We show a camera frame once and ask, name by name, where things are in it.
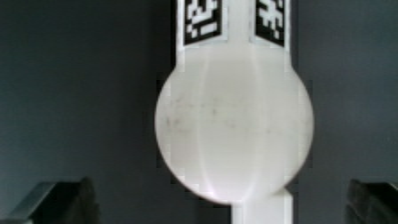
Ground white lamp bulb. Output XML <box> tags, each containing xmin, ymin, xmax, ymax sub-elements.
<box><xmin>154</xmin><ymin>0</ymin><xmax>314</xmax><ymax>224</ymax></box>

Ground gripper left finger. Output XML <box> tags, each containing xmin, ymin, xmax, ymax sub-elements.
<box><xmin>0</xmin><ymin>177</ymin><xmax>99</xmax><ymax>224</ymax></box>

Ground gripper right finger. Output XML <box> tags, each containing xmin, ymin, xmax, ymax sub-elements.
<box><xmin>344</xmin><ymin>179</ymin><xmax>398</xmax><ymax>224</ymax></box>

